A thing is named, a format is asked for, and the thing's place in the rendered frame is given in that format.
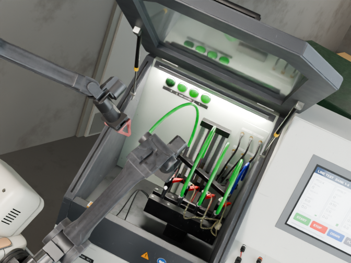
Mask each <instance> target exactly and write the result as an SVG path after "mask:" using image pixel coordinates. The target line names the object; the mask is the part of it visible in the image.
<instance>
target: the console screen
mask: <svg viewBox="0 0 351 263"><path fill-rule="evenodd" d="M275 227H277V228H279V229H281V230H283V231H285V232H287V233H289V234H291V235H293V236H295V237H297V238H299V239H301V240H303V241H305V242H307V243H309V244H311V245H313V246H315V247H317V248H319V249H321V250H323V251H325V252H327V253H329V254H331V255H333V256H335V257H337V258H339V259H341V260H344V261H346V262H348V263H351V171H349V170H347V169H345V168H343V167H340V166H338V165H336V164H334V163H332V162H330V161H328V160H326V159H323V158H321V157H319V156H317V155H315V154H313V156H312V158H311V159H310V161H309V163H308V165H307V167H306V169H305V171H304V173H303V174H302V176H301V178H300V180H299V182H298V184H297V186H296V188H295V189H294V191H293V193H292V195H291V197H290V199H289V201H288V203H287V204H286V206H285V208H284V210H283V212H282V214H281V215H280V217H279V219H278V221H277V223H276V224H275Z"/></svg>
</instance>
